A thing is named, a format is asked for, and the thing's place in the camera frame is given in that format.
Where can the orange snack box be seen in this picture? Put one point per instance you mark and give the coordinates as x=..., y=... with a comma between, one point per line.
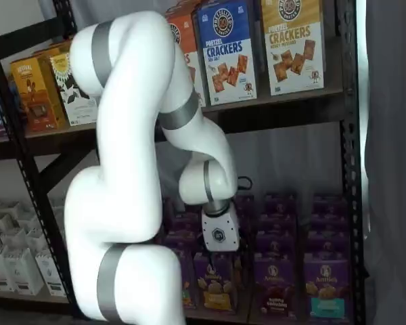
x=50, y=50
x=34, y=94

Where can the purple box pink bottom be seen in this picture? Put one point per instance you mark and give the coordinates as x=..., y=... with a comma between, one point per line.
x=274, y=284

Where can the gold pretzel crackers box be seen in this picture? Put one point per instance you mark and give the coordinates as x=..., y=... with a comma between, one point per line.
x=291, y=50

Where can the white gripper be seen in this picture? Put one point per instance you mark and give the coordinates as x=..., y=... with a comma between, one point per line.
x=221, y=233

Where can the purple Annie's box teal patch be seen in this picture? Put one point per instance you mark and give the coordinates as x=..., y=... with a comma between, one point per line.
x=326, y=287

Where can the purple Annie's box green patch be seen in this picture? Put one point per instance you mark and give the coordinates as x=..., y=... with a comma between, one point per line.
x=187, y=271

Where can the white Sweet Thins box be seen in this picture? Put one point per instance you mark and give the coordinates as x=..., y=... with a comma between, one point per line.
x=74, y=105

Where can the blue pretzel crackers box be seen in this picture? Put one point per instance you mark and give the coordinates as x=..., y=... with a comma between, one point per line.
x=226, y=50

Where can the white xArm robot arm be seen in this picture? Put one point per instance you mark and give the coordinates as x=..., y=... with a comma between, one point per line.
x=122, y=203

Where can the black metal shelf rack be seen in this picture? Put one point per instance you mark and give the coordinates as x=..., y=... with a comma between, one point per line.
x=351, y=152

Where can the purple Annie's box yellow patch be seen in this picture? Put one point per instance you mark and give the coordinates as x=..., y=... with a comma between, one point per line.
x=220, y=287

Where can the orange pretzel crackers box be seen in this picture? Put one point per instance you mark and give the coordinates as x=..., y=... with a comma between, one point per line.
x=186, y=40

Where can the grey fabric curtain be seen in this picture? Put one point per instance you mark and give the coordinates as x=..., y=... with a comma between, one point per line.
x=392, y=169

